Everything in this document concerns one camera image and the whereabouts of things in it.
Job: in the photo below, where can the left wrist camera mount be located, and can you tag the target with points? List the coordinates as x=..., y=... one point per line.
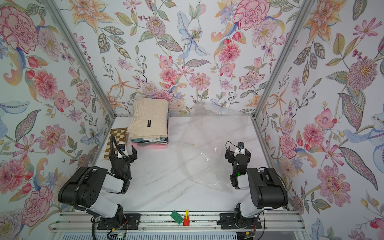
x=121, y=151

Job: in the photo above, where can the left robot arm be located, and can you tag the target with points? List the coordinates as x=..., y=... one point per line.
x=83, y=190

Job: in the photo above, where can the red yellow clip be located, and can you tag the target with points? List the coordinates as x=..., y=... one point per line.
x=186, y=221

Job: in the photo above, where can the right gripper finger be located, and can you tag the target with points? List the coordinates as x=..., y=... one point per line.
x=230, y=156
x=247, y=156

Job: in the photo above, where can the green tag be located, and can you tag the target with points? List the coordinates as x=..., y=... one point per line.
x=177, y=217

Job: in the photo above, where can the cream blanket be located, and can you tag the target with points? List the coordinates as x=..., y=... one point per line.
x=150, y=119

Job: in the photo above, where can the clear plastic vacuum bag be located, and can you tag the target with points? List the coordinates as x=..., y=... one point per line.
x=209, y=132

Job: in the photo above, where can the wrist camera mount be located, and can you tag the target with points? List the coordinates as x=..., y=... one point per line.
x=121, y=151
x=240, y=149

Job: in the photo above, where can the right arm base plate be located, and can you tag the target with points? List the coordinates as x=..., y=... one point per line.
x=240, y=221

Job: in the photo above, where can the pink blanket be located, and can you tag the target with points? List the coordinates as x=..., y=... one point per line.
x=150, y=145

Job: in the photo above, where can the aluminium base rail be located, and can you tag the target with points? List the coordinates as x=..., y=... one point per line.
x=216, y=221

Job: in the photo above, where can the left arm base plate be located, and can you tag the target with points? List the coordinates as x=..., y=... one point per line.
x=128, y=222

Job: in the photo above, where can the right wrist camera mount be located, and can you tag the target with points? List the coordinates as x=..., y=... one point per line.
x=240, y=149

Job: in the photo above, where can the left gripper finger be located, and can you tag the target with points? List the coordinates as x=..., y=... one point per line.
x=134, y=155
x=112, y=155

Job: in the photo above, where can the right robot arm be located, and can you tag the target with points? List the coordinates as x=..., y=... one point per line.
x=267, y=190

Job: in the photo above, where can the small circuit board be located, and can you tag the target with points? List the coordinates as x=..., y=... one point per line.
x=113, y=235

